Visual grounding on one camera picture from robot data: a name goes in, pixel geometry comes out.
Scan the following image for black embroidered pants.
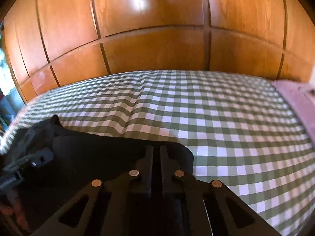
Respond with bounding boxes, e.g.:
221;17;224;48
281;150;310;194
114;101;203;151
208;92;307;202
1;116;194;235

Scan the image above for person right hand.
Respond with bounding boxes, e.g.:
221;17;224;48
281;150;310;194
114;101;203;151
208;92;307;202
1;195;29;233

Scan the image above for green checkered bed sheet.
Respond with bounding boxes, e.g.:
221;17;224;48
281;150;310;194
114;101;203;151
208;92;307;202
1;70;314;235

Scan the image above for purple cat pillow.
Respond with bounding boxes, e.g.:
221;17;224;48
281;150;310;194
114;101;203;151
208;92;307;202
272;80;315;146

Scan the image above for wooden wardrobe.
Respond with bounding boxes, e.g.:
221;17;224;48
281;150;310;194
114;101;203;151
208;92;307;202
1;0;314;101

